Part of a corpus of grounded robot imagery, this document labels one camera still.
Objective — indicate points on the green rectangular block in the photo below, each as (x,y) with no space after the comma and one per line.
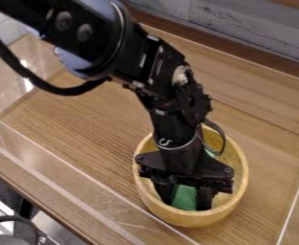
(184,199)

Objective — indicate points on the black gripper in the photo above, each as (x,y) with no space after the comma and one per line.
(187,160)

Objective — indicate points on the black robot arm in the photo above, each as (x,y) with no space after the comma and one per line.
(102,45)

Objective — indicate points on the clear acrylic tray wall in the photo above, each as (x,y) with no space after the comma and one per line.
(66,149)

